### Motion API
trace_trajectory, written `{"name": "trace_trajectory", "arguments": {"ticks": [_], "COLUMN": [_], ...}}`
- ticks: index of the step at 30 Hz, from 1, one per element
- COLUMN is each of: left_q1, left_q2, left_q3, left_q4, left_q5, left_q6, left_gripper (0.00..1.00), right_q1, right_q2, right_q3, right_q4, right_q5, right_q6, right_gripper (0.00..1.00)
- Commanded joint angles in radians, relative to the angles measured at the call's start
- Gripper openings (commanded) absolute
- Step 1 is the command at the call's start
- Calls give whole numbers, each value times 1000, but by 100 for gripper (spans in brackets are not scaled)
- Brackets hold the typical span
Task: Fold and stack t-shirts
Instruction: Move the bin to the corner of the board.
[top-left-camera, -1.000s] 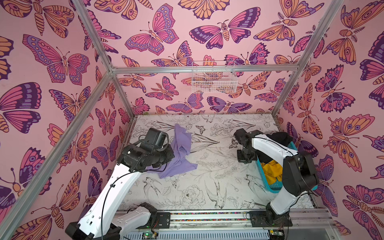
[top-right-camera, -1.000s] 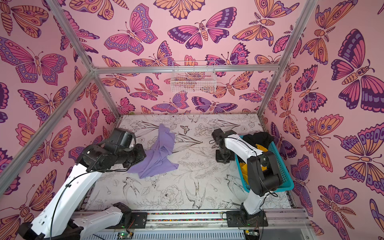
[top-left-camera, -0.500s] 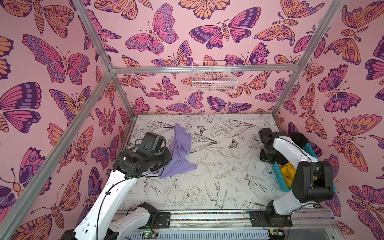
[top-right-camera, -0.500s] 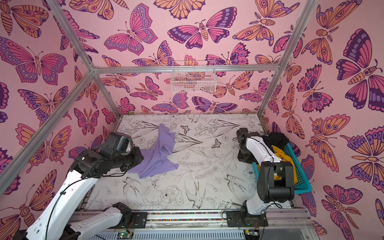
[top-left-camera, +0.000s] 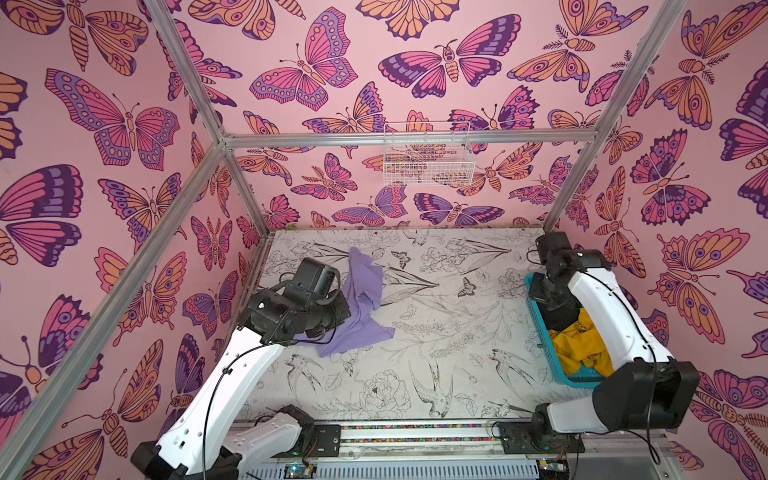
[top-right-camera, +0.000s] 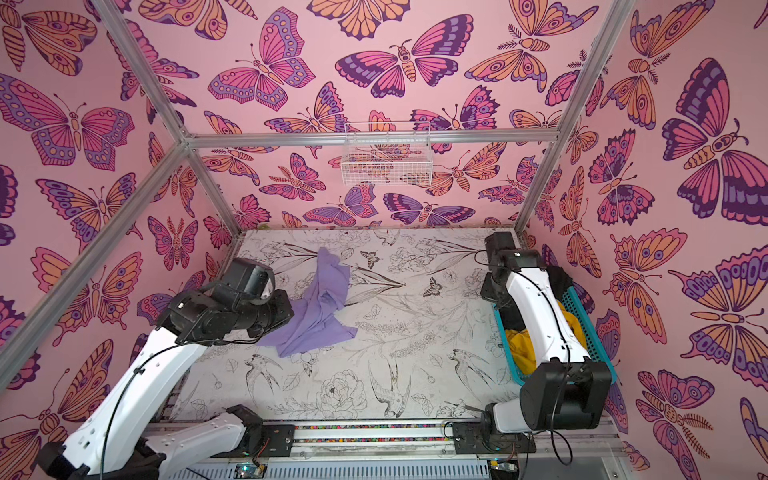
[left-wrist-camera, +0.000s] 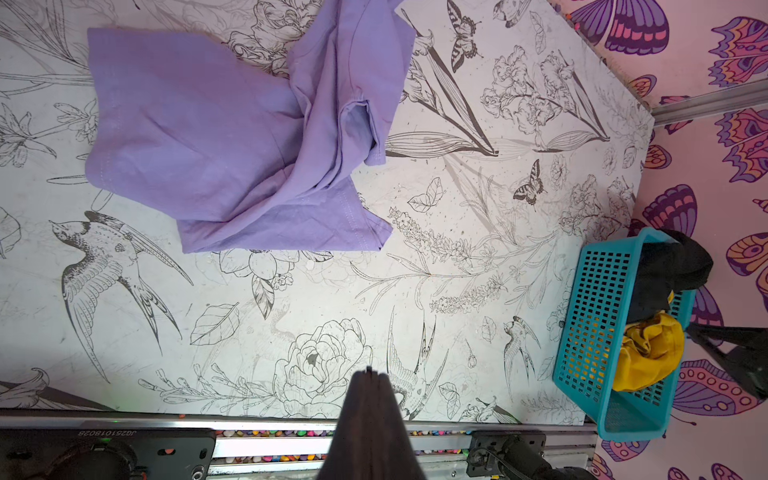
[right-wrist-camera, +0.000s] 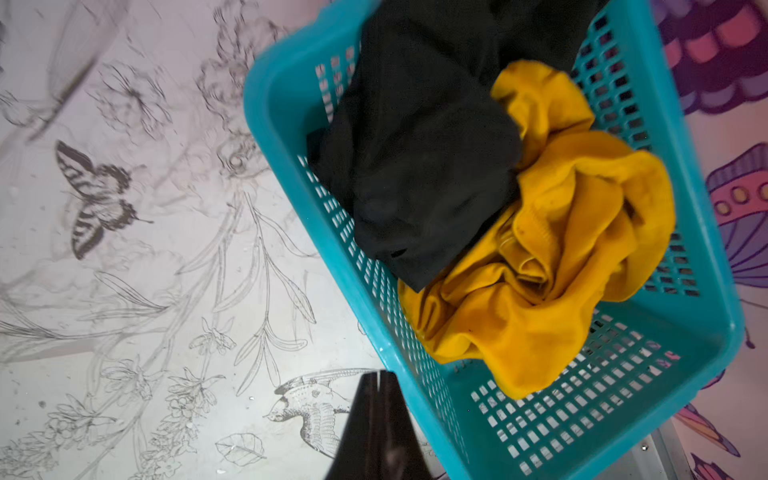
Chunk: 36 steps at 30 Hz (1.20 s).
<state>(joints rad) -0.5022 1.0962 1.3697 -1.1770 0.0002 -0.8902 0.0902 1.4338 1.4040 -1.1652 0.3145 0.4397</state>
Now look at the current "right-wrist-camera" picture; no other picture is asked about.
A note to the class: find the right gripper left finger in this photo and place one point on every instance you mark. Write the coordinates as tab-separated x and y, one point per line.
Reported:
357	453

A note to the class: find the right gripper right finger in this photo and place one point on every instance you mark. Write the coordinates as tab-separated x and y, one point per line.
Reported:
399	453

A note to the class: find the teal plastic laundry basket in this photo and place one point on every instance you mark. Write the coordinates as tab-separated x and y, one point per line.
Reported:
645	358

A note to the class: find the black t-shirt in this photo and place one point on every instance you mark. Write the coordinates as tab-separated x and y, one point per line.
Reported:
418	152

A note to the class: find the mustard yellow t-shirt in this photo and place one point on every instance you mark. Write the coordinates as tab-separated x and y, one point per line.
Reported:
593	222

